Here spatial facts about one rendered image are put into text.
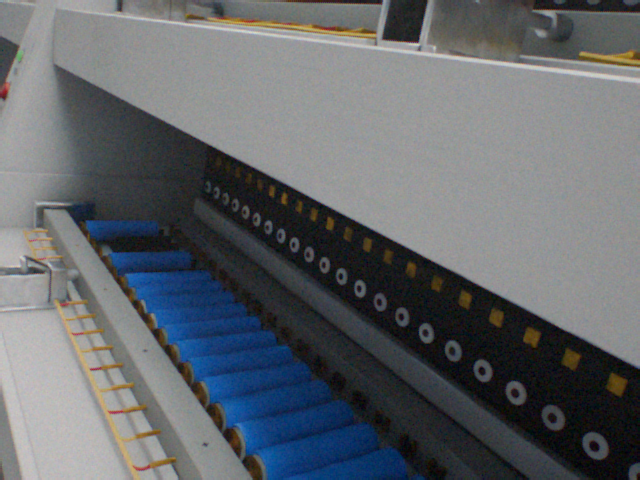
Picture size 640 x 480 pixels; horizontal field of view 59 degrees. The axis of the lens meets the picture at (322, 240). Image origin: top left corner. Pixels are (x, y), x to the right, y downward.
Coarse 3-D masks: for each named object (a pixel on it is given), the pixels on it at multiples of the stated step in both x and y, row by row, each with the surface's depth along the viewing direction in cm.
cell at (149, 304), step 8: (160, 296) 38; (168, 296) 38; (176, 296) 39; (184, 296) 39; (192, 296) 39; (200, 296) 39; (208, 296) 40; (216, 296) 40; (224, 296) 40; (232, 296) 41; (144, 304) 37; (152, 304) 37; (160, 304) 37; (168, 304) 38; (176, 304) 38; (184, 304) 38; (192, 304) 39; (200, 304) 39; (208, 304) 39; (216, 304) 40; (144, 312) 37
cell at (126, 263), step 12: (144, 252) 45; (156, 252) 46; (168, 252) 46; (180, 252) 47; (120, 264) 43; (132, 264) 44; (144, 264) 44; (156, 264) 45; (168, 264) 46; (180, 264) 46
